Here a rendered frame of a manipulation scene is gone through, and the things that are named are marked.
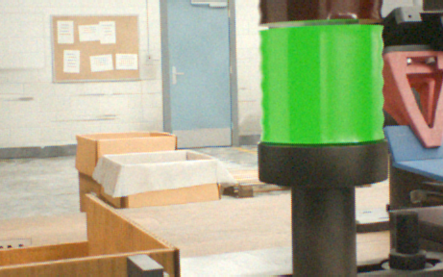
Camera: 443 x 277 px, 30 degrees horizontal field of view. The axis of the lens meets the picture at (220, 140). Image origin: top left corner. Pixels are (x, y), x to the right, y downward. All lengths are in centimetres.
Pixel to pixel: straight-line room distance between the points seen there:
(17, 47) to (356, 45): 1103
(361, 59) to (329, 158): 3
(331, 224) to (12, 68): 1101
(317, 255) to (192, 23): 1141
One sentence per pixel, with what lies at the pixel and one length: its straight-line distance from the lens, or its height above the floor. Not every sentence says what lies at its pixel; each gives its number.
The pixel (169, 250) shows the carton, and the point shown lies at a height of 97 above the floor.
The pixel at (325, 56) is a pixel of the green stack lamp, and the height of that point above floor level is 108.
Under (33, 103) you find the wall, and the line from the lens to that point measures 1126.
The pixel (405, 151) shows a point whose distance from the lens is 65.
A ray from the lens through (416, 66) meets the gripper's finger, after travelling 68.
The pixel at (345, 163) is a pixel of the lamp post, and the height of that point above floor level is 104.
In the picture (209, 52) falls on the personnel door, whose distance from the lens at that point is 1169.
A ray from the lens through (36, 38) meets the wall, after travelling 1127.
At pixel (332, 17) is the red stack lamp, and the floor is 109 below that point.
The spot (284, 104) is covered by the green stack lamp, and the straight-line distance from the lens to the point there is 24.
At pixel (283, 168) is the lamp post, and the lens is 24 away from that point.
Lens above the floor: 107
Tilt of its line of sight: 5 degrees down
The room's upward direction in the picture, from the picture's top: 2 degrees counter-clockwise
